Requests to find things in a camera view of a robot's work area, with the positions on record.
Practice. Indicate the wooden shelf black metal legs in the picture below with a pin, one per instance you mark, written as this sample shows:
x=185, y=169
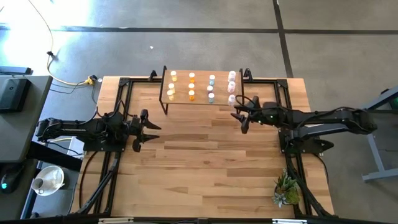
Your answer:
x=202, y=101

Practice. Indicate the black box device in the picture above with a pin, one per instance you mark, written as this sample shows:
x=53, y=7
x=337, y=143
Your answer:
x=14, y=95

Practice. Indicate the green succulent plant in pot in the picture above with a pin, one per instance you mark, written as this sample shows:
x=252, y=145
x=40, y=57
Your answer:
x=286, y=189

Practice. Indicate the white paper sheet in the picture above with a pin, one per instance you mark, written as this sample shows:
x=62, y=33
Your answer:
x=74, y=146

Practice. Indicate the flat dark device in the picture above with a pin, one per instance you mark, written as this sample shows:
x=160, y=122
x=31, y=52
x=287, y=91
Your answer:
x=15, y=70

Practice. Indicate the black computer mouse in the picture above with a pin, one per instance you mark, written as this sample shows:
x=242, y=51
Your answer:
x=9, y=179

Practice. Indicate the grey metal stand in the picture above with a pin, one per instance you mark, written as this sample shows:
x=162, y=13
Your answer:
x=374, y=149

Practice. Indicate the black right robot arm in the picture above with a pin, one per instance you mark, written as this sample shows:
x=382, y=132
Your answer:
x=329, y=119

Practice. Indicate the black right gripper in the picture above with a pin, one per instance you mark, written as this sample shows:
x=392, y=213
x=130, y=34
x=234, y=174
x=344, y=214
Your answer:
x=264, y=116

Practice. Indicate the grey side desk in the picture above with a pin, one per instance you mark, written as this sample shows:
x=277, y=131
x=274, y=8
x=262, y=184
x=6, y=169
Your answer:
x=18, y=137

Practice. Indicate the clear container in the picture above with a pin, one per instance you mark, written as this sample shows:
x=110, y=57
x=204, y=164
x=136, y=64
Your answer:
x=211, y=95

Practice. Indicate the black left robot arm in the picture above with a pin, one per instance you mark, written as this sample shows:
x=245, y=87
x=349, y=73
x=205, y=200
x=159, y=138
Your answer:
x=74, y=127

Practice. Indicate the white mug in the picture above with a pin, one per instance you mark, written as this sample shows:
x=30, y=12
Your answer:
x=38, y=184

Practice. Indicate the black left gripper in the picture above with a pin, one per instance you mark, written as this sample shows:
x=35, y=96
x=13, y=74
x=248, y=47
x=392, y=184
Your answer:
x=138, y=130

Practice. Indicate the black metal table frame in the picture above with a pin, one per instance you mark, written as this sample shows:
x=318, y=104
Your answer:
x=143, y=81

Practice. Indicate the blue pill bottle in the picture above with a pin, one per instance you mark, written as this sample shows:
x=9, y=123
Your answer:
x=212, y=76

